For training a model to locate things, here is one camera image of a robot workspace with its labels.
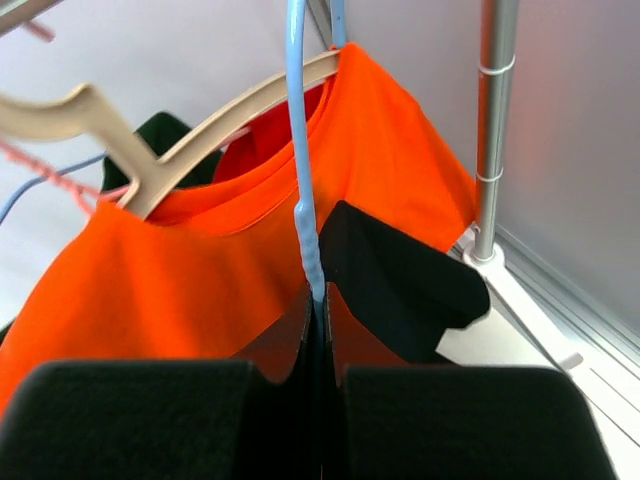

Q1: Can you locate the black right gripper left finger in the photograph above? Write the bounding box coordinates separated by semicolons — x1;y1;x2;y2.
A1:
1;290;315;479

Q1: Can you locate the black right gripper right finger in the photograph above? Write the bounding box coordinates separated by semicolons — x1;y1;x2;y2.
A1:
324;287;615;479

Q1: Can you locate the black t shirt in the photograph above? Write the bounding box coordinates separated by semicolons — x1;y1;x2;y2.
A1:
319;201;490;364

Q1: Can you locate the orange t shirt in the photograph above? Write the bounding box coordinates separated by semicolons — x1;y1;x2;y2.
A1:
1;44;475;403

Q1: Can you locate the light blue wire hanger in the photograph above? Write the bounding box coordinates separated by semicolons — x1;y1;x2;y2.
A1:
285;0;339;318

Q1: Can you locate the pink wire hanger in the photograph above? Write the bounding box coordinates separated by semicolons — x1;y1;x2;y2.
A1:
0;19;131;216

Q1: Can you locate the beige wooden hanger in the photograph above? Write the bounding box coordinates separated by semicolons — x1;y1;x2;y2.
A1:
0;49;344;221

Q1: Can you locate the metal clothes rack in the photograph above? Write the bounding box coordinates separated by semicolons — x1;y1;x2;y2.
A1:
438;1;639;441

